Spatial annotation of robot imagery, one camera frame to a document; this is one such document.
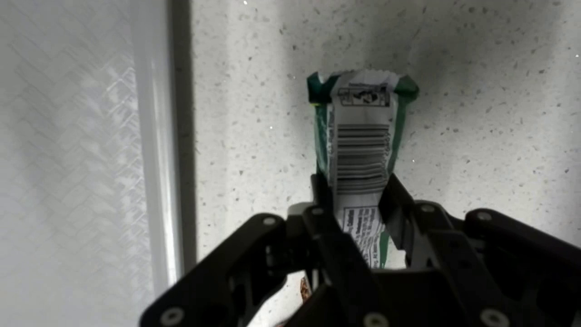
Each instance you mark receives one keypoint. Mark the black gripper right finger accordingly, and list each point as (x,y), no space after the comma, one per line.
(483,270)

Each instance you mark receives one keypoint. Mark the gray plastic tray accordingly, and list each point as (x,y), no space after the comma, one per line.
(87,170)

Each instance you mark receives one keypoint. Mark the green snack bar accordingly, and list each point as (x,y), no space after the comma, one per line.
(357,126)

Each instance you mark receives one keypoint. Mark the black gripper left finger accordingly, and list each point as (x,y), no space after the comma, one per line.
(232,282)

